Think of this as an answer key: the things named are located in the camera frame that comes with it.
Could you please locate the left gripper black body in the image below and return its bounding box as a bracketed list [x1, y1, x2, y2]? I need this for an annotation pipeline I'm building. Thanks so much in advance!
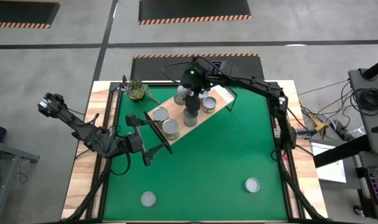
[123, 125, 153, 167]

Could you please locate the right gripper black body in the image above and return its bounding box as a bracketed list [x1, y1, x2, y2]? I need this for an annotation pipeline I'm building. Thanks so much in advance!
[180, 63, 213, 96]

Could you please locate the blue Peas can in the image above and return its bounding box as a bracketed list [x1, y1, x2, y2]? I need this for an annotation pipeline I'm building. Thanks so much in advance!
[173, 85, 190, 106]

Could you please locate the blue Cherries can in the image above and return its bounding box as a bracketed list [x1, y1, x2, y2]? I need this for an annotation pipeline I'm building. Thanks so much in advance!
[182, 107, 200, 128]

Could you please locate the white saucy meatballs can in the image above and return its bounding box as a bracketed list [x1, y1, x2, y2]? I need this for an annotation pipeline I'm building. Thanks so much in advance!
[201, 96, 218, 114]

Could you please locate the orange Pineapple can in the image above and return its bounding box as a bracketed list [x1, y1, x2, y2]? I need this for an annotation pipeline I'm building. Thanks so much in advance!
[152, 106, 170, 129]

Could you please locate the green Pears can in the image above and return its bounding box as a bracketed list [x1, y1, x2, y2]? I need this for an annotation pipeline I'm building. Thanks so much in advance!
[162, 118, 181, 141]

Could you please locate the potted succulent plant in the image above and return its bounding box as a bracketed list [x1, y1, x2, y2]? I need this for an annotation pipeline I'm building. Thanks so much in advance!
[121, 74, 161, 105]

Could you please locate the silver lid lower left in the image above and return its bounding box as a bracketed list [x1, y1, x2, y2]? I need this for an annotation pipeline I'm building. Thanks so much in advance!
[140, 190, 157, 208]

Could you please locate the silver lid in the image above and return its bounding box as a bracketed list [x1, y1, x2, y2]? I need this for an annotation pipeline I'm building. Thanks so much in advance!
[140, 190, 157, 208]
[244, 177, 260, 194]

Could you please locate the black hazard-striped floor mat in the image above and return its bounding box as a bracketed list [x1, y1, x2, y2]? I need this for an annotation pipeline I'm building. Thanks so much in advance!
[131, 53, 265, 82]
[138, 0, 252, 26]
[0, 0, 62, 30]

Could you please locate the green table mat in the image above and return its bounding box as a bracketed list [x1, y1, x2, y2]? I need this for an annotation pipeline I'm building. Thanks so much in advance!
[102, 83, 288, 222]

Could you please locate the silver lid lower right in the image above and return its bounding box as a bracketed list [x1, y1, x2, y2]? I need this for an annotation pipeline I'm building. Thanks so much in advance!
[244, 177, 260, 194]

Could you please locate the black USB hub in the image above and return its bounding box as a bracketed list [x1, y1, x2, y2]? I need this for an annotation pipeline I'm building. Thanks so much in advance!
[296, 129, 315, 139]

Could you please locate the grey side table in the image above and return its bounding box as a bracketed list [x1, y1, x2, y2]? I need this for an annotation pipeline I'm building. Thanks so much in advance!
[0, 139, 40, 224]

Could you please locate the black power strip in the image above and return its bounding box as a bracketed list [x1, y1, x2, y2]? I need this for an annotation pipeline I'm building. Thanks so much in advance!
[330, 119, 353, 141]

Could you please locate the black desk leg bar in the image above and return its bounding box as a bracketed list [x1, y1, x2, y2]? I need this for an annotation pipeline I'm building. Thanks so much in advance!
[313, 135, 372, 169]

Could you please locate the white paper sheet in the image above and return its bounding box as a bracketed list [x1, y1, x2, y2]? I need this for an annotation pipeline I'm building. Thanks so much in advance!
[309, 141, 348, 184]

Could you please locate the grey desk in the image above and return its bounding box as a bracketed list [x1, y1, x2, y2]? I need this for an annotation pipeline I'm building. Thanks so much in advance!
[347, 55, 378, 156]

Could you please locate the wooden shelf with black frame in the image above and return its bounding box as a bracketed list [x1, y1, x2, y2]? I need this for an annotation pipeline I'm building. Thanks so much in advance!
[144, 83, 238, 156]

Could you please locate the black aluminium rig frame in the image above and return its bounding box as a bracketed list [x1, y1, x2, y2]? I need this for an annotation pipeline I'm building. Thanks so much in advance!
[60, 80, 330, 224]

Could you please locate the yellow cable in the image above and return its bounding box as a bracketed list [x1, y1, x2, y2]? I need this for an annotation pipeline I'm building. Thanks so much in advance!
[307, 113, 329, 131]

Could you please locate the coiled black cable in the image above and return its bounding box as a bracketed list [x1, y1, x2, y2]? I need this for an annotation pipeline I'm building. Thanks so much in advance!
[351, 87, 378, 113]

